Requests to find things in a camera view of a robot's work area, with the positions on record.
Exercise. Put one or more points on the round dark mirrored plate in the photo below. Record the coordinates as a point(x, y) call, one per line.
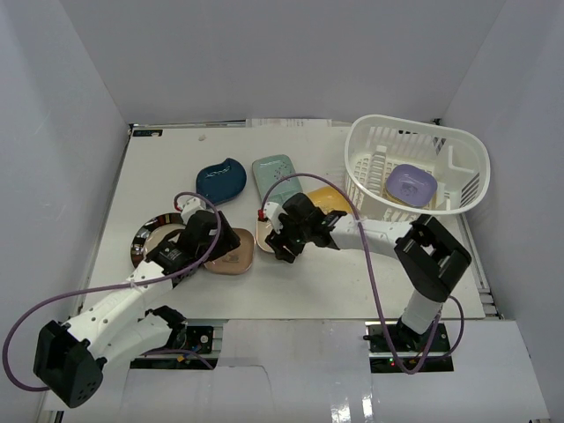
point(157, 238)

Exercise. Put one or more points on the yellow square plate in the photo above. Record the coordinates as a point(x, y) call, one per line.
point(414, 203)
point(328, 200)

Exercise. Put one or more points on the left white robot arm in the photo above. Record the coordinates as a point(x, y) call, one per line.
point(73, 357)

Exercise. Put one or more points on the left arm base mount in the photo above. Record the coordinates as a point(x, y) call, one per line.
point(190, 348)

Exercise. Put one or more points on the white plastic dish basket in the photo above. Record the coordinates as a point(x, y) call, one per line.
point(376, 144)

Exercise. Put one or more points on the yellow square plate front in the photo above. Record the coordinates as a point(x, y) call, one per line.
point(414, 203)

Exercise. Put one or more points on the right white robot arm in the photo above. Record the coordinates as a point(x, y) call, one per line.
point(432, 258)

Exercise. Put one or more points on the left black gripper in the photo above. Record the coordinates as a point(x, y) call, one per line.
point(218, 238)

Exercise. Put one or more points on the light green rectangular plate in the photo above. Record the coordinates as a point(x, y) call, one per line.
point(271, 169)

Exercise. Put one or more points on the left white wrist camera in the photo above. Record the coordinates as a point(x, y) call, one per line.
point(188, 207)

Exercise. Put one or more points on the papers at table back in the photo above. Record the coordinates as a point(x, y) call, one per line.
point(288, 123)

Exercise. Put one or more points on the cream square plate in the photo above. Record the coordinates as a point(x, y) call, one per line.
point(262, 230)

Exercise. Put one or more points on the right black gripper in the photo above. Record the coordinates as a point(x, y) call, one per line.
point(278, 241)

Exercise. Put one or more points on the purple square plate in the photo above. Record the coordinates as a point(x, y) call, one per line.
point(410, 181)

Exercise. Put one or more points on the brown square plate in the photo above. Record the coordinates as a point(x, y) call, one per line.
point(237, 261)

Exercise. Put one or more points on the dark blue leaf plate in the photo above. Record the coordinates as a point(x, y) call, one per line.
point(221, 182)

